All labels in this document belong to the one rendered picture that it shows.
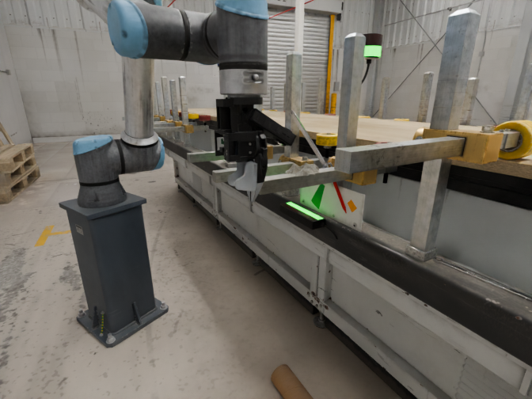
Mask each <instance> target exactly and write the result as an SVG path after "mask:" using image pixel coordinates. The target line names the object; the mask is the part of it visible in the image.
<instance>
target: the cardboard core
mask: <svg viewBox="0 0 532 399"><path fill-rule="evenodd" d="M271 380H272V382H273V384H274V385H275V387H276V389H277V390H278V391H279V393H280V394H281V396H282V397H283V399H313V398H312V397H311V395H310V394H309V392H308V391H307V390H306V388H305V387H304V386H303V384H302V383H301V382H300V381H299V380H298V378H297V377H296V376H295V374H294V373H293V372H292V370H291V369H290V367H289V366H288V365H286V364H283V365H280V366H278V367H277V368H276V369H275V370H274V371H273V373H272V376H271Z"/></svg>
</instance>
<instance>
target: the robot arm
mask: <svg viewBox="0 0 532 399"><path fill-rule="evenodd" d="M76 1H77V2H78V3H79V4H80V5H81V6H82V7H83V8H85V9H86V10H88V11H90V12H92V13H96V14H97V15H98V16H99V17H100V18H101V19H102V20H103V21H104V22H105V23H106V25H107V26H108V33H109V36H110V40H111V42H112V45H113V46H114V49H115V51H116V52H117V53H118V54H119V55H121V56H122V71H123V102H124V117H125V130H123V131H122V132H121V134H120V139H113V137H112V136H111V135H95V136H89V137H84V138H80V139H76V140H74V141H73V144H72V145H73V155H74V160H75V165H76V169H77V173H78V180H79V184H80V188H79V193H78V206H79V207H84V208H100V207H110V206H113V205H117V204H119V203H122V202H124V201H125V200H126V199H127V193H126V192H125V190H124V188H123V186H122V184H121V183H120V179H119V175H121V174H127V173H139V172H145V171H153V170H156V169H160V168H161V167H162V166H163V165H164V160H165V147H164V146H163V142H162V139H161V138H160V137H158V134H157V133H156V132H155V131H154V60H155V59H165V60H177V61H178V60H179V61H186V62H197V63H200V64H203V65H215V64H217V63H218V64H219V87H220V94H221V95H227V97H226V99H216V114H217V130H215V156H222V155H224V159H225V161H228V162H237V170H236V171H235V172H234V173H232V174H231V175H229V176H228V180H227V181H228V184H229V185H231V186H235V188H236V189H237V190H243V191H247V194H248V197H249V201H250V202H254V201H255V200H256V198H257V196H258V194H259V192H260V190H261V188H262V185H263V182H264V179H265V176H266V172H267V168H268V155H267V152H268V148H267V140H266V136H265V135H267V136H269V137H270V138H272V139H274V141H275V142H276V143H278V144H279V145H281V146H292V144H293V142H294V140H295V138H296V135H295V134H293V133H292V131H291V130H289V129H287V128H286V127H283V126H282V125H280V124H279V123H277V122H275V121H274V120H273V119H271V118H270V117H268V116H266V115H265V114H263V113H262V112H261V111H260V110H258V109H257V108H253V105H262V104H263V97H260V95H267V94H268V19H269V16H268V3H267V0H216V1H215V5H216V10H215V11H213V12H211V13H199V12H194V11H189V10H184V9H175V8H170V7H165V6H162V0H76ZM218 137H223V139H221V144H224V146H223V147H219V150H218V148H217V138H218ZM253 159H255V161H254V160H253Z"/></svg>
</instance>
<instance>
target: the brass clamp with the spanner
mask: <svg viewBox="0 0 532 399"><path fill-rule="evenodd" d="M328 162H331V163H332V167H334V165H335V156H333V157H331V158H330V159H329V160H328ZM377 171H378V170H377V169H375V170H370V171H364V172H359V173H353V174H352V179H350V180H346V181H349V182H352V183H354V184H358V185H361V186H364V185H368V184H375V183H376V178H377Z"/></svg>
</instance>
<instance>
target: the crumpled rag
mask: <svg viewBox="0 0 532 399"><path fill-rule="evenodd" d="M318 172H319V168H318V167H317V166H316V165H315V164H307V163H305V164H304V165H302V166H298V165H296V164H295V163H294V164H293V165H292V166H291V167H290V168H289V170H287V171H286V172H285V173H287V174H295V176H309V175H310V174H313V175H315V173H318Z"/></svg>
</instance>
